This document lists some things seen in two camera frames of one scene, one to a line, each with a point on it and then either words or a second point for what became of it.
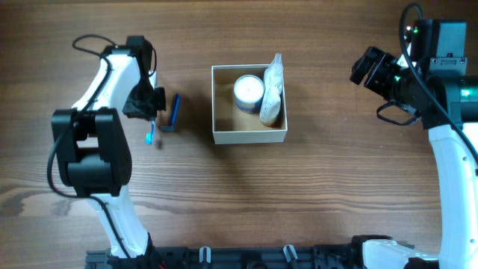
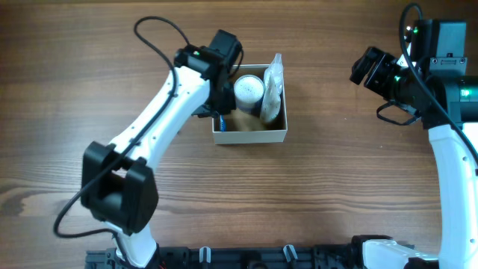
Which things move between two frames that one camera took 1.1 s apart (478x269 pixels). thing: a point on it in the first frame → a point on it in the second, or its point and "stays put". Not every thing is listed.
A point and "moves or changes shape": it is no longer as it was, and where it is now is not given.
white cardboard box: [231, 125] stays put
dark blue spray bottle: [273, 81] stays put
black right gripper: [384, 63] stays put
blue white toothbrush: [149, 137] moves or changes shape
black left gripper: [151, 113] → [227, 106]
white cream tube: [272, 87] stays put
